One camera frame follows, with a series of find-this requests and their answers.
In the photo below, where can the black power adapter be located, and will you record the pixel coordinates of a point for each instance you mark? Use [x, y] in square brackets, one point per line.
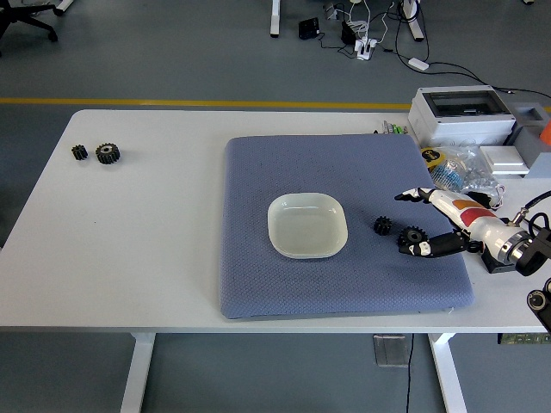
[348, 32]

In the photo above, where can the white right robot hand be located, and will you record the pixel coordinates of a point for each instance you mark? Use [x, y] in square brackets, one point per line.
[469, 215]

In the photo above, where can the grey slotted block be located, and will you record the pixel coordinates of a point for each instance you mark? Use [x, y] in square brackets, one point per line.
[536, 148]

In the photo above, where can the green and white connectors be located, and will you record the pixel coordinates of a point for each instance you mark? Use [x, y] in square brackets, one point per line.
[391, 127]

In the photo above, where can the large black gear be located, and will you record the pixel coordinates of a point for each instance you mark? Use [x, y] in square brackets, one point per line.
[411, 236]
[107, 153]

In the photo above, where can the white square dish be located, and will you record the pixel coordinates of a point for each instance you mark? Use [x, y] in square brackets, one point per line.
[307, 226]

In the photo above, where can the white power strip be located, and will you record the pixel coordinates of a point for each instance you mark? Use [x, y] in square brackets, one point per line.
[366, 48]

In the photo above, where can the black office chair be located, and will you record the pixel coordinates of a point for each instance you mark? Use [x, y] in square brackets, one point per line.
[21, 19]

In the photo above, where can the grey electrical enclosure box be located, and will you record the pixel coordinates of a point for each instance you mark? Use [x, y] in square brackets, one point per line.
[456, 125]

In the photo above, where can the orange object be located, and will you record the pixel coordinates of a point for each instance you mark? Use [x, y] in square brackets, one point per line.
[546, 133]

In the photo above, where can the black servo motor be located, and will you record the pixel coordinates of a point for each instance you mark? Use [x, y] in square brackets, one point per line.
[484, 199]

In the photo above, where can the white table leg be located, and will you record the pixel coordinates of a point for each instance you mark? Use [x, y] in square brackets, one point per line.
[138, 370]
[447, 374]

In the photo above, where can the green circuit board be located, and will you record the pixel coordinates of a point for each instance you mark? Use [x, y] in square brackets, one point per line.
[525, 338]

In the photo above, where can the white desk foot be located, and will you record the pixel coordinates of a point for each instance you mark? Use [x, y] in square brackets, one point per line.
[64, 5]

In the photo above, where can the small black gear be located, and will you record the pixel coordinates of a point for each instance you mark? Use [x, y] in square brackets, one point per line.
[381, 225]
[79, 152]

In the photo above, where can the clear bag of parts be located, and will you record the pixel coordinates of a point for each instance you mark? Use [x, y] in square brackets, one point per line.
[473, 172]

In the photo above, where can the white desk leg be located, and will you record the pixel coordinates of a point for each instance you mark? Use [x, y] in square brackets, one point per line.
[413, 21]
[275, 19]

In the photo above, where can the white flat switch plate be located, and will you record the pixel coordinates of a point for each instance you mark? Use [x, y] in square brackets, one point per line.
[503, 160]

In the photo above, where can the white small adapter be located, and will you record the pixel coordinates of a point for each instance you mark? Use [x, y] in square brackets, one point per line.
[418, 63]

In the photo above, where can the clear box under table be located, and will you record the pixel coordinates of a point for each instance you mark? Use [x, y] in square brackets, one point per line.
[391, 350]

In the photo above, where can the blue-grey textured mat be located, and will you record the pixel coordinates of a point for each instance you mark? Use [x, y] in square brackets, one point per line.
[301, 172]

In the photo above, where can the black box on floor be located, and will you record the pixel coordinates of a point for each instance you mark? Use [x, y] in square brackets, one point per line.
[309, 28]

